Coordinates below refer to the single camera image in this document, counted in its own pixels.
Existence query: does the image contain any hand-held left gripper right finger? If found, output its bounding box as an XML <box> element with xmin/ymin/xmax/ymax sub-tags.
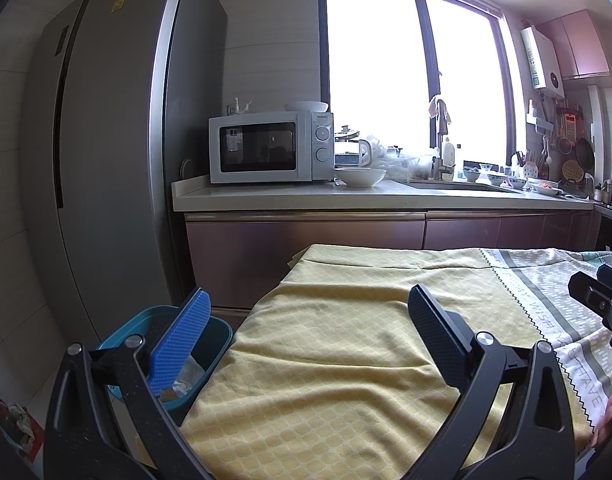
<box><xmin>407</xmin><ymin>284</ymin><xmax>578</xmax><ymax>480</ymax></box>

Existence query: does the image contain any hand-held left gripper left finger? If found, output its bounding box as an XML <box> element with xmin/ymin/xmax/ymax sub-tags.
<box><xmin>42</xmin><ymin>287</ymin><xmax>213</xmax><ymax>480</ymax></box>

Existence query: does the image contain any blue plastic bin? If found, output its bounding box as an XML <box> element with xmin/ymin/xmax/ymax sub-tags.
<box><xmin>98</xmin><ymin>305</ymin><xmax>235</xmax><ymax>414</ymax></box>

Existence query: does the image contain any yellow patterned tablecloth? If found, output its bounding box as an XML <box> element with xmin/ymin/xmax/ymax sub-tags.
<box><xmin>178</xmin><ymin>244</ymin><xmax>612</xmax><ymax>467</ymax></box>

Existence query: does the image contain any hanging frying pan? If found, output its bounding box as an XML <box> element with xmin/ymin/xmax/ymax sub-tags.
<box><xmin>574</xmin><ymin>135</ymin><xmax>596</xmax><ymax>172</ymax></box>

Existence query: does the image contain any utensil holder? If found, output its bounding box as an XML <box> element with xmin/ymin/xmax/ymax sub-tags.
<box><xmin>513</xmin><ymin>150</ymin><xmax>543</xmax><ymax>179</ymax></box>

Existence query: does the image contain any kitchen counter cabinet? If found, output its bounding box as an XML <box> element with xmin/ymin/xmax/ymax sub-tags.
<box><xmin>172</xmin><ymin>175</ymin><xmax>609</xmax><ymax>321</ymax></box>

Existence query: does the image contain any large white bowl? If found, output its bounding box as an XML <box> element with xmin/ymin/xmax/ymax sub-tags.
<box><xmin>334</xmin><ymin>167</ymin><xmax>387</xmax><ymax>189</ymax></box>

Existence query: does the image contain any pile of clear plastic containers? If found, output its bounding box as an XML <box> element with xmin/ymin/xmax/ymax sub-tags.
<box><xmin>368</xmin><ymin>134</ymin><xmax>437</xmax><ymax>182</ymax></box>

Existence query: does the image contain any metal kitchen faucet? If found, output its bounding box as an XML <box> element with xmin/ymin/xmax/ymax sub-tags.
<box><xmin>432</xmin><ymin>110</ymin><xmax>455</xmax><ymax>181</ymax></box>

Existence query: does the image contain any red plastic bag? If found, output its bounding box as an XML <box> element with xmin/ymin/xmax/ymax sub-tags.
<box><xmin>0</xmin><ymin>396</ymin><xmax>46</xmax><ymax>464</ymax></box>

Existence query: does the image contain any grey refrigerator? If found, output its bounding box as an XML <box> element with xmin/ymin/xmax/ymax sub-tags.
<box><xmin>20</xmin><ymin>0</ymin><xmax>229</xmax><ymax>347</ymax></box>

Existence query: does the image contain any white microwave oven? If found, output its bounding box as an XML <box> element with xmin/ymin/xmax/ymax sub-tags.
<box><xmin>208</xmin><ymin>110</ymin><xmax>336</xmax><ymax>185</ymax></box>

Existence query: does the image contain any white water heater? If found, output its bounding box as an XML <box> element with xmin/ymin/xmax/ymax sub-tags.
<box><xmin>520</xmin><ymin>25</ymin><xmax>567</xmax><ymax>102</ymax></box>

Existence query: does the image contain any brown cloth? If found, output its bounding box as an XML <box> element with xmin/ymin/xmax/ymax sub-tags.
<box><xmin>428</xmin><ymin>95</ymin><xmax>453</xmax><ymax>124</ymax></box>

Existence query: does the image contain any large window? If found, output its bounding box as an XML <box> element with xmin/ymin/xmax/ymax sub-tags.
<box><xmin>318</xmin><ymin>0</ymin><xmax>518</xmax><ymax>177</ymax></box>

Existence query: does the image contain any white wall utensil rack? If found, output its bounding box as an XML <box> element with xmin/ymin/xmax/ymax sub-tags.
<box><xmin>525</xmin><ymin>99</ymin><xmax>558</xmax><ymax>134</ymax></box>

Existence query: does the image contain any pink wall cabinet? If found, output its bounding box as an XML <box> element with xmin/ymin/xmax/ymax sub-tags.
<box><xmin>536</xmin><ymin>10</ymin><xmax>612</xmax><ymax>81</ymax></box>

